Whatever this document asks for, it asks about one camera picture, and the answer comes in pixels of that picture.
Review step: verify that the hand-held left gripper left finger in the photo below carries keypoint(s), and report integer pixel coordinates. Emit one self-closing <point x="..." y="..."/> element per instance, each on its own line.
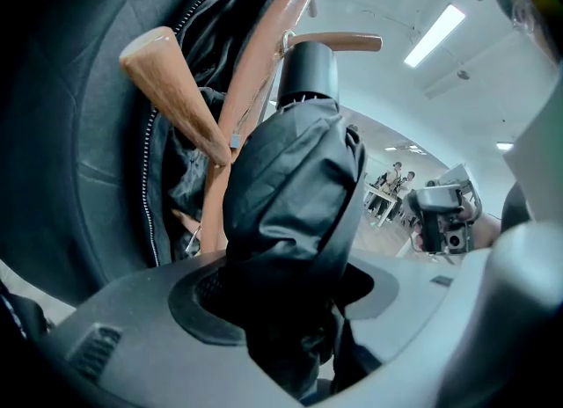
<point x="145" y="344"/>

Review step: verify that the small ceiling light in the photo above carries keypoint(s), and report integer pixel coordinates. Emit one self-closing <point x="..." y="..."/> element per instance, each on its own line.
<point x="505" y="146"/>

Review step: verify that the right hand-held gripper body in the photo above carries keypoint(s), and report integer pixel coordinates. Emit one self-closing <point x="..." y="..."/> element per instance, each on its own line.
<point x="440" y="208"/>

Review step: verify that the long ceiling light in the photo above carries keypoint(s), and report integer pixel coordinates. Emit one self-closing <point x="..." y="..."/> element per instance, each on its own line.
<point x="433" y="37"/>

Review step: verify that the black umbrella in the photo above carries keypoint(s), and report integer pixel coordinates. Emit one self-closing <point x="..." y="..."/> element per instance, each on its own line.
<point x="286" y="177"/>

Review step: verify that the brown wooden coat rack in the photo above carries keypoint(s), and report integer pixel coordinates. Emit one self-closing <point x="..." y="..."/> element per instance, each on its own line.
<point x="176" y="89"/>

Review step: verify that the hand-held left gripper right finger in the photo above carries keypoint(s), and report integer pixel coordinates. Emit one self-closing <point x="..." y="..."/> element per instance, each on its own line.
<point x="462" y="318"/>

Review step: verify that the wooden desk with white legs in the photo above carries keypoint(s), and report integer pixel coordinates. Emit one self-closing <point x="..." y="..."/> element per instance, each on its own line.
<point x="374" y="193"/>

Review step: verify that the black hanging coat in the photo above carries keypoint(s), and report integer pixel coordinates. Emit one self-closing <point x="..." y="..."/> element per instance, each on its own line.
<point x="66" y="133"/>

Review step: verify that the person's right forearm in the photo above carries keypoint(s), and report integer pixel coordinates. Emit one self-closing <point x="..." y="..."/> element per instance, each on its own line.
<point x="484" y="232"/>

